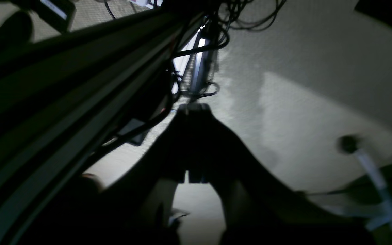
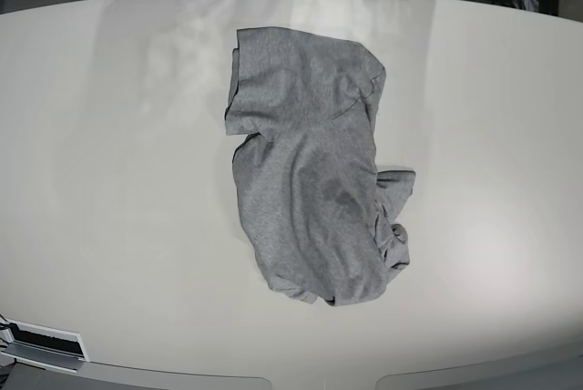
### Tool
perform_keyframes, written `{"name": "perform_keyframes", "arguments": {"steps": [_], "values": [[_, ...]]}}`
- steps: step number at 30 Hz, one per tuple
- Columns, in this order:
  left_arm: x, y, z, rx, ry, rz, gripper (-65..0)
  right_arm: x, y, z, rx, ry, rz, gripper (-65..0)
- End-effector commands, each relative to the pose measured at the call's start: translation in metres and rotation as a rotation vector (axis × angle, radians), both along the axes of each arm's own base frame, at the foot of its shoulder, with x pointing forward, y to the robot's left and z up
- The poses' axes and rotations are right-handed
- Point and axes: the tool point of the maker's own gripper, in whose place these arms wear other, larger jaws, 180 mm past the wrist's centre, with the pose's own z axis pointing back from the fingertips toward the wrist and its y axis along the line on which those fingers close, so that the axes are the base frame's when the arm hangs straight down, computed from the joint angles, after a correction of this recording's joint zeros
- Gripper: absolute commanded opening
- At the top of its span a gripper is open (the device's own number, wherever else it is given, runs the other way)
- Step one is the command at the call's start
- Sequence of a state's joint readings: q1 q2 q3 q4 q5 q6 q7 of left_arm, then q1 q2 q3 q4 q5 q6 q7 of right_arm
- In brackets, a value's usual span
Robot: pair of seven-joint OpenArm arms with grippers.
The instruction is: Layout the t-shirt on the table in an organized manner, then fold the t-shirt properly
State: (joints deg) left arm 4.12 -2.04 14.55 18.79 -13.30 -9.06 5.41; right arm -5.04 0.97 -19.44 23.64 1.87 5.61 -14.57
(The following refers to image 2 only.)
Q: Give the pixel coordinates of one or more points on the white cable tray box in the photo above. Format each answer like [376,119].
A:
[43,347]

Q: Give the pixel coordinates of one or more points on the grey t-shirt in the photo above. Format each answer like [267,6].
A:
[320,216]

